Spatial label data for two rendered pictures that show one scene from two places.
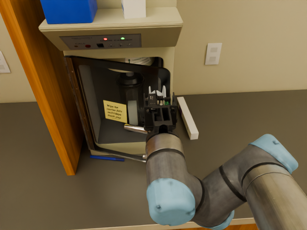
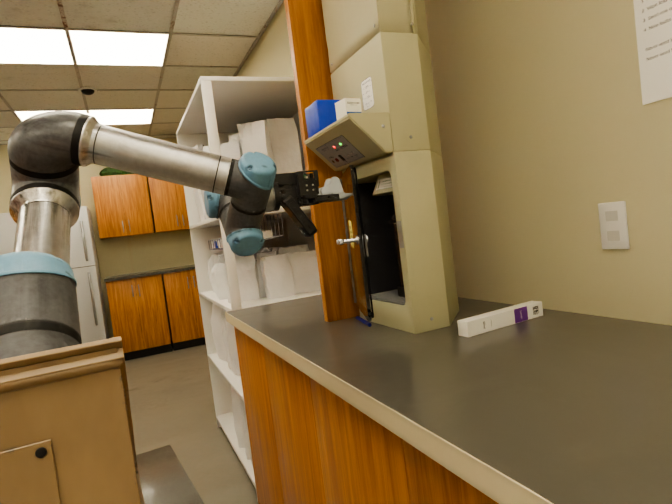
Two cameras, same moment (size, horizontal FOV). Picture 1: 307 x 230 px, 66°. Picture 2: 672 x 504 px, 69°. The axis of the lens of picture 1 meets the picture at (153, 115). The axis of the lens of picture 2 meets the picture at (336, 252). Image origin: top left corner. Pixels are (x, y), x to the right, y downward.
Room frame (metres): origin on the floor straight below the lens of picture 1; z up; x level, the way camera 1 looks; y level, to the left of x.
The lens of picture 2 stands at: (0.05, -1.16, 1.24)
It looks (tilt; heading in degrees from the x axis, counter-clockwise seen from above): 3 degrees down; 70
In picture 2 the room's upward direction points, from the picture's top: 7 degrees counter-clockwise
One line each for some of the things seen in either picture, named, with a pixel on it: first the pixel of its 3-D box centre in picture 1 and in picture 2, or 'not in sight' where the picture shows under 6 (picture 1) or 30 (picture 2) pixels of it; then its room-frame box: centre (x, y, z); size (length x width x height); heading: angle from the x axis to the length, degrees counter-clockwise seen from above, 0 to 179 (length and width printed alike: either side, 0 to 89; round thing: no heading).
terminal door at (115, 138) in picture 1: (122, 117); (354, 242); (0.58, 0.10, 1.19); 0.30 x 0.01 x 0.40; 73
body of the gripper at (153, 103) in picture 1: (160, 122); (294, 191); (0.39, -0.02, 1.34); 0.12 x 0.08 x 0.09; 3
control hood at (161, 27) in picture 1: (115, 36); (344, 145); (0.58, 0.09, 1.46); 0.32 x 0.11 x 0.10; 93
